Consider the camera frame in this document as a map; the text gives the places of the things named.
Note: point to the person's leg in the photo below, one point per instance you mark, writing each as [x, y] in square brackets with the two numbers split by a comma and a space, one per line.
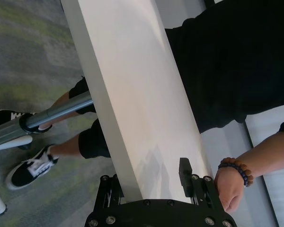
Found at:
[66, 149]
[61, 101]

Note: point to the person's right lower leg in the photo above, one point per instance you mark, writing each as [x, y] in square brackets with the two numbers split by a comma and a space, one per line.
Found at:
[61, 101]

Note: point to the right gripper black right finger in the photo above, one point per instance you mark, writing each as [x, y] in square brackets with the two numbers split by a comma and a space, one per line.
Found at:
[185, 177]

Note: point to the person's black sneaker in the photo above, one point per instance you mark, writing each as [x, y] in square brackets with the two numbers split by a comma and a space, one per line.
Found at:
[2, 117]
[23, 172]

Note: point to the person's left hand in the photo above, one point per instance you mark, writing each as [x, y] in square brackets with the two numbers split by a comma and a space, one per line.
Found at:
[229, 189]

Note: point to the person's left lower leg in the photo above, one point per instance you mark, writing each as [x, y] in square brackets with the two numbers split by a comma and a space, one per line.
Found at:
[66, 149]

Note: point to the white mobile pedestal table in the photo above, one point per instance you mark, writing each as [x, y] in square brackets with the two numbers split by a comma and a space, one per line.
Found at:
[132, 94]

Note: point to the person's right black sneaker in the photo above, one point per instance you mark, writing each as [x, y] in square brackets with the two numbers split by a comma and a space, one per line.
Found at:
[2, 117]

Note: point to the person in black clothes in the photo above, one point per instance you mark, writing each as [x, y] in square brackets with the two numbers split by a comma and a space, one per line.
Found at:
[227, 59]

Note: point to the person's left forearm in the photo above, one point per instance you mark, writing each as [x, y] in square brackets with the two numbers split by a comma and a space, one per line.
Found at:
[269, 156]

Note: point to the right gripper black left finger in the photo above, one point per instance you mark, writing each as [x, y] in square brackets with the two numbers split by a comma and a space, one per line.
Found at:
[109, 194]

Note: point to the person's left black sneaker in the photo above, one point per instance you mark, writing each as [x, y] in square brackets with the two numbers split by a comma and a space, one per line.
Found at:
[23, 172]

